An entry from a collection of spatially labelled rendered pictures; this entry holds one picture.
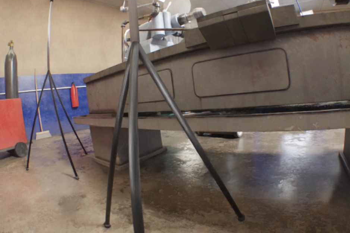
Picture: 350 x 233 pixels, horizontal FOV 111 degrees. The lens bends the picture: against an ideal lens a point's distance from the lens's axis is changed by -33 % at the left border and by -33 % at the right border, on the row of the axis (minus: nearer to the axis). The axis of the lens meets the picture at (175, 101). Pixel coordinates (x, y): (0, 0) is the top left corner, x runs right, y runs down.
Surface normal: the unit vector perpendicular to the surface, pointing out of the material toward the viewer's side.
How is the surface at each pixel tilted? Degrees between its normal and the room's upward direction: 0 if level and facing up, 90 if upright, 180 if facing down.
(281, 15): 90
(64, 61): 90
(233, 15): 90
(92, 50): 90
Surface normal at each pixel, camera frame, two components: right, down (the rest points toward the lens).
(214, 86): -0.60, 0.11
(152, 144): 0.79, -0.07
